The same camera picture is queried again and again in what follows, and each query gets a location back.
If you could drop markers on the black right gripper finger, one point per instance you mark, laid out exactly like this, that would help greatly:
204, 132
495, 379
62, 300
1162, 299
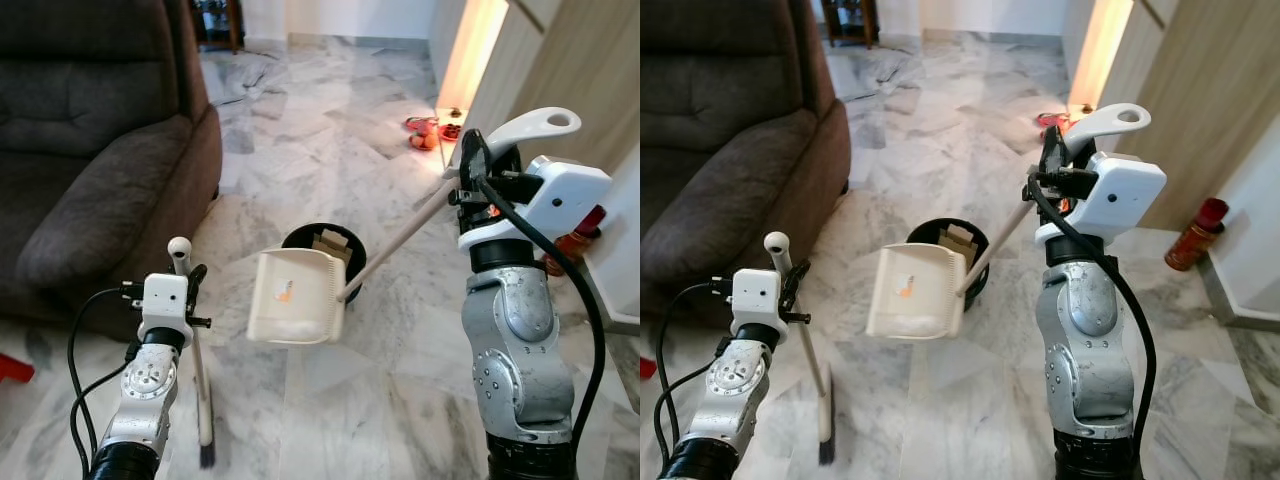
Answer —
507, 160
474, 155
1052, 150
1082, 160

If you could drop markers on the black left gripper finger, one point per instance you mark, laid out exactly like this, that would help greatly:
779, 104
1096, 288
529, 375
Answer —
200, 282
796, 280

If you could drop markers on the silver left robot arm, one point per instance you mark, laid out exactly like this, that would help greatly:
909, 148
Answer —
145, 400
735, 385

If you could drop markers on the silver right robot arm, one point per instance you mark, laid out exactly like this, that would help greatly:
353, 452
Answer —
1080, 340
520, 340

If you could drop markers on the red orange floor toy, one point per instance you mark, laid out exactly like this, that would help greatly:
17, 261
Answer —
1050, 120
420, 130

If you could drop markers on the red spray can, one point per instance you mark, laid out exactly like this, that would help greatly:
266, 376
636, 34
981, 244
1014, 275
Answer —
1195, 235
585, 225

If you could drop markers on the black round waste bin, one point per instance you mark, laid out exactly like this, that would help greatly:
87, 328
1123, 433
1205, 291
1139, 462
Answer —
300, 237
925, 232

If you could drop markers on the light wood wardrobe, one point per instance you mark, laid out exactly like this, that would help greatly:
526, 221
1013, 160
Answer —
580, 60
1210, 80

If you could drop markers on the brown cardboard piece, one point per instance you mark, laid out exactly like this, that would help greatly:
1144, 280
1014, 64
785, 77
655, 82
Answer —
335, 245
958, 240

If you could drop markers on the dark brown sofa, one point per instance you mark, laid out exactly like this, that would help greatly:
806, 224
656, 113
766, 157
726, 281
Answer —
90, 150
730, 150

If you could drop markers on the small red flat object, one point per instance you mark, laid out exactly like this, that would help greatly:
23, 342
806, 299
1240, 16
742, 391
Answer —
12, 370
646, 368

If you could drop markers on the dark wooden stand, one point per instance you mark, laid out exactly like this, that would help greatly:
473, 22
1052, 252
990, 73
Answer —
232, 20
865, 20

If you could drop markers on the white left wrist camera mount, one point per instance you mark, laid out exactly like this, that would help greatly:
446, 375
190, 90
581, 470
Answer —
757, 298
165, 300

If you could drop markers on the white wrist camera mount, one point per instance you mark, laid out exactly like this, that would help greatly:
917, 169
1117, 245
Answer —
757, 298
565, 195
165, 300
1125, 195

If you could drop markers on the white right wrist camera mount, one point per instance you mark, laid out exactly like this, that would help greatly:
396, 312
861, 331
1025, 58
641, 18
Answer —
565, 195
1125, 195

